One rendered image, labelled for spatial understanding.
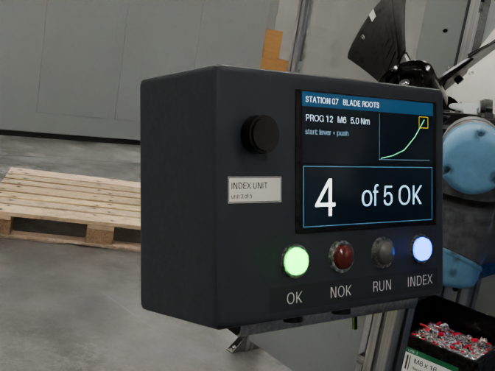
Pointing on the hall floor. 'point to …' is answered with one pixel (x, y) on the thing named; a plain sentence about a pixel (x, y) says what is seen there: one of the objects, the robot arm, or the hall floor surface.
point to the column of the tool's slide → (476, 28)
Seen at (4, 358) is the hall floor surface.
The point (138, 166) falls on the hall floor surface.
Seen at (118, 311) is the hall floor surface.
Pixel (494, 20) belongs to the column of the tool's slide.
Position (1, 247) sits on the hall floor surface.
